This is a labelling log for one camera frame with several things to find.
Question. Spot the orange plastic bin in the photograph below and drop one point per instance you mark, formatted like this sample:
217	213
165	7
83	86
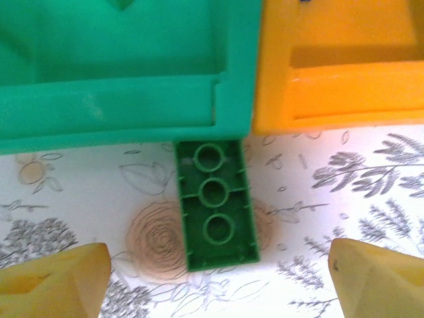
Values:
331	96

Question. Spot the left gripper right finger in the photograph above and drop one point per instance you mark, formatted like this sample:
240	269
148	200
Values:
381	288

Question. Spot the floral patterned tablecloth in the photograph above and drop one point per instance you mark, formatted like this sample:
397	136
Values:
83	198

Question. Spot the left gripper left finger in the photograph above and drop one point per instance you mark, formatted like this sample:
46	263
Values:
49	291

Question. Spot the green plastic bin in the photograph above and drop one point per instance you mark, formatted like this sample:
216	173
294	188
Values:
132	49

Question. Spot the long green lego brick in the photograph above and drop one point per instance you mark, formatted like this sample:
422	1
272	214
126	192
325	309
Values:
195	238

